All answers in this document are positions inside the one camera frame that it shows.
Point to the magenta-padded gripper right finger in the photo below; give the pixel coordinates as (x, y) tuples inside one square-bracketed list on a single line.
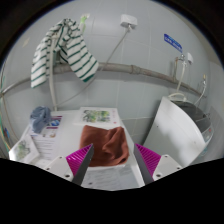
[(150, 160)]

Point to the white text leaflet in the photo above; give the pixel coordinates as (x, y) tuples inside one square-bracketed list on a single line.
[(45, 143)]

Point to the blue wall sign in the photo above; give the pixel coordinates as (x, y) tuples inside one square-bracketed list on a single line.
[(172, 42)]

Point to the leaflet with blue picture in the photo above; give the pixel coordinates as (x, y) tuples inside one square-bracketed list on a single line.
[(55, 122)]

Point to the small landscape painting print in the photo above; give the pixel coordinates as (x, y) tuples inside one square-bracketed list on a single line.
[(96, 116)]

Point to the grey-blue crumpled cloth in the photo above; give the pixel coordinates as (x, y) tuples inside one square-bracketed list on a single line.
[(40, 118)]

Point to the white upright pipe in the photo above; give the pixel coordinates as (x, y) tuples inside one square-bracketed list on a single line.
[(52, 90)]

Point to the brown towel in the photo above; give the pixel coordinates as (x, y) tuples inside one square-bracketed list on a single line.
[(106, 143)]

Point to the metal wall faucet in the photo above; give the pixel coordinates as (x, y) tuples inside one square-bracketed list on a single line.
[(182, 58)]

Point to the large landscape painting booklet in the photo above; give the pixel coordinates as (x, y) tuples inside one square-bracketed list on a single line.
[(22, 150)]

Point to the white wall socket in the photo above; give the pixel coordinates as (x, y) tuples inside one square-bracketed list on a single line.
[(128, 20)]

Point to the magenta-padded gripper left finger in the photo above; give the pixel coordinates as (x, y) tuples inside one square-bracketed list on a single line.
[(78, 160)]

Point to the green white striped garment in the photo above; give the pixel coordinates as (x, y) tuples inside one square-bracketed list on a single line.
[(75, 50)]

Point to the long grey wall pipe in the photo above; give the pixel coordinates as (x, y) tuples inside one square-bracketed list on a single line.
[(140, 70)]

